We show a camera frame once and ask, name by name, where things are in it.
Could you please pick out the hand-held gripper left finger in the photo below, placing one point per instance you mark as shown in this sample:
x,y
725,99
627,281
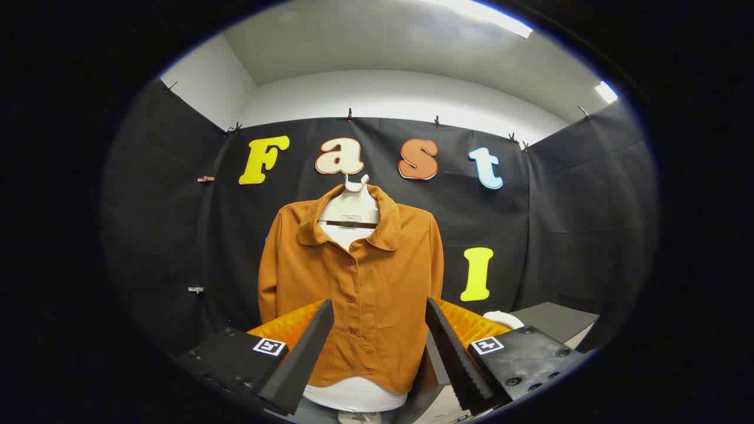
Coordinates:
x,y
300,359

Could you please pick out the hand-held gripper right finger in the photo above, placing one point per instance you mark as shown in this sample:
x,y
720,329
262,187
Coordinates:
x,y
456,359

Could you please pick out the white garment steamer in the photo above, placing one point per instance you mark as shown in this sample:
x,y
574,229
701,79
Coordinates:
x,y
503,319

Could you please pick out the brown button-up shirt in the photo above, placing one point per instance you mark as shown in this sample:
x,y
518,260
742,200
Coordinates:
x,y
377,282

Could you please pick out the black backdrop cloth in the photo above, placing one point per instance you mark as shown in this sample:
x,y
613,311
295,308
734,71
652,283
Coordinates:
x,y
530,224

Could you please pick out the white hanger board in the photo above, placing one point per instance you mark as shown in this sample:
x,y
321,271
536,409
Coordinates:
x,y
347,206

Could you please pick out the small ceiling light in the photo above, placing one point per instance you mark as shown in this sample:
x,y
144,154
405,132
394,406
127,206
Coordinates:
x,y
605,91

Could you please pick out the long ceiling light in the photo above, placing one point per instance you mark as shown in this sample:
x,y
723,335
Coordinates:
x,y
495,17

